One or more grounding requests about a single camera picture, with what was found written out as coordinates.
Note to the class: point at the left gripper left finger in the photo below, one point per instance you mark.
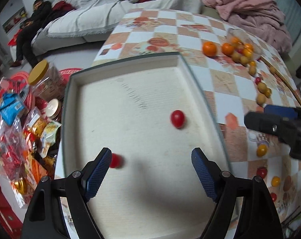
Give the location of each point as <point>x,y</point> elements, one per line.
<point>94,172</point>

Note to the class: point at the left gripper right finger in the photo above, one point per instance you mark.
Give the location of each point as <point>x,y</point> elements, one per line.
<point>208,173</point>

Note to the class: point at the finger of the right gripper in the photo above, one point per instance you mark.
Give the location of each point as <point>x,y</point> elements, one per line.
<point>283,112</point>
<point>268,123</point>

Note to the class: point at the tan longan fruit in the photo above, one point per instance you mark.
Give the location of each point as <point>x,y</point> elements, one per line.
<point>261,99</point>

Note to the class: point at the yellow striped tomato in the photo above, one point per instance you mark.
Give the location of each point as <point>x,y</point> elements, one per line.
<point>267,92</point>

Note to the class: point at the dark yellow cherry tomato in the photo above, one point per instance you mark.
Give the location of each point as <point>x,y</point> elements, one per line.
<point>276,181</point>

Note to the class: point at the tan longan beside tomato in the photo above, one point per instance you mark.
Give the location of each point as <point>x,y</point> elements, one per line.
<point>262,87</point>

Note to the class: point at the long wooden stick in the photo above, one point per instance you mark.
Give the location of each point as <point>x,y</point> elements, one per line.
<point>283,79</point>

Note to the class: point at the small red tomato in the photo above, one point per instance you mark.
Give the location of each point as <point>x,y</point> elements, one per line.
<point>257,80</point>

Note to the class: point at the tan longan on stick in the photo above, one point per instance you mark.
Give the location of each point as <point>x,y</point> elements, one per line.
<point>272,70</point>

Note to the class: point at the tan longan upper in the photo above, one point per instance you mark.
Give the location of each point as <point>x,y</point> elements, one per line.
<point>252,71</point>

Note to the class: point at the tan longan near bowl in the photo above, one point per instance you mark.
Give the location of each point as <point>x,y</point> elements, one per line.
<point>244,60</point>

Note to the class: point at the tan longan near mandarin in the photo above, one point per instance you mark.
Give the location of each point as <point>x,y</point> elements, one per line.
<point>236,57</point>

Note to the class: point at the yellow fruit in bowl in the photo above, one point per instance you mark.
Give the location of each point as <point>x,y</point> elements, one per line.
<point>248,53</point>

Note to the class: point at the glass fruit bowl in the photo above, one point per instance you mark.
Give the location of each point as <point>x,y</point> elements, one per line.
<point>245,38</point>

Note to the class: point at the orange in bowl right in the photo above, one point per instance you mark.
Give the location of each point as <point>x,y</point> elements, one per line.
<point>249,47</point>

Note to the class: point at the orange in bowl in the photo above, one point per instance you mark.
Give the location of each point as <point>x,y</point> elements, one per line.
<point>249,47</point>
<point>235,41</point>

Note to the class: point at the orange mandarin right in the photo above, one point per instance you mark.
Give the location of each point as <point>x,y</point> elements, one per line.
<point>227,49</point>

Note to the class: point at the orange mandarin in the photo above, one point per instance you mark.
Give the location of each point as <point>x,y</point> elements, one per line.
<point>227,49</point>
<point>209,49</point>

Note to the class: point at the orange in bowl left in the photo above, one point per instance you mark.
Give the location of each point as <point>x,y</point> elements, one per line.
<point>235,41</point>

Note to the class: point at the white shallow box tray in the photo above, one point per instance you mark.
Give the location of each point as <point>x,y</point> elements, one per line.
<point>125,105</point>

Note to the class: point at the orange mandarin left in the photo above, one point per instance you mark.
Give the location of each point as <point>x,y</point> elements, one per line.
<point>209,49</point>

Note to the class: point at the plastic jar yellow lid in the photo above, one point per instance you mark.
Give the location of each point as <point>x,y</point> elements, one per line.
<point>46,81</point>

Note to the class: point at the blue snack packet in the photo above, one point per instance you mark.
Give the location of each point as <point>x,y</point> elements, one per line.
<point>11,107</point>

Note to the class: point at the pink blanket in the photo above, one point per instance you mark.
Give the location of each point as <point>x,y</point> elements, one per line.
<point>262,18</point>

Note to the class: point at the white grey sofa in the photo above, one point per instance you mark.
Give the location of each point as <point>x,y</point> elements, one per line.
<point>94,20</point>

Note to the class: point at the seated person in black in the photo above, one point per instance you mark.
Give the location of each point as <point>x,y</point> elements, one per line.
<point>41,10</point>

